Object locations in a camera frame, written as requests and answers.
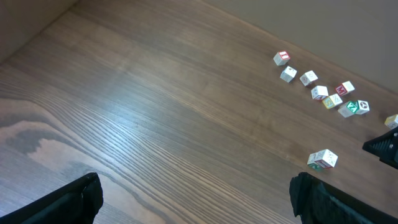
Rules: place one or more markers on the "white block red A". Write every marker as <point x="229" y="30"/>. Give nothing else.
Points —
<point x="319" y="92"/>

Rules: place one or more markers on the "white block green side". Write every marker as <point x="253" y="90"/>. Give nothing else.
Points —
<point x="311" y="162"/>

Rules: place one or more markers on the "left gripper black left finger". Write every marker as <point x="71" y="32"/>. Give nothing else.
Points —
<point x="77" y="202"/>

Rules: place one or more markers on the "red M letter block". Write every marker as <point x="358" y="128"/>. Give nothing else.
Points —
<point x="344" y="88"/>

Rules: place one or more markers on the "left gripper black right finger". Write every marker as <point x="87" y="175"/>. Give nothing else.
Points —
<point x="318" y="202"/>

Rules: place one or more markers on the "red I letter block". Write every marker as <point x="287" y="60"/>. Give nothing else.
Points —
<point x="281" y="58"/>

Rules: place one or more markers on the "white block red sketch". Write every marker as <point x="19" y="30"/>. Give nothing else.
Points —
<point x="326" y="159"/>

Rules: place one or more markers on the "white block tan picture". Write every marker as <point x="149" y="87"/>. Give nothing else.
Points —
<point x="392" y="121"/>

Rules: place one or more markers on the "white block dark picture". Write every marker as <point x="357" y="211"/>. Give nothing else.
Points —
<point x="363" y="107"/>

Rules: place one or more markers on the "white block yellow side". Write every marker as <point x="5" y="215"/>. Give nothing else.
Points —
<point x="332" y="101"/>

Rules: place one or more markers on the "green Z letter block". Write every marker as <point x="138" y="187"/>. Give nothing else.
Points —
<point x="348" y="109"/>

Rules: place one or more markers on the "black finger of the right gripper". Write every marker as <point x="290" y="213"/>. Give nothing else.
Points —
<point x="384" y="147"/>

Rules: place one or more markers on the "plain white wooden block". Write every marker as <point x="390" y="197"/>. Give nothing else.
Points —
<point x="288" y="74"/>

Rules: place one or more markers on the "white block red side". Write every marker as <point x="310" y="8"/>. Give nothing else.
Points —
<point x="308" y="77"/>

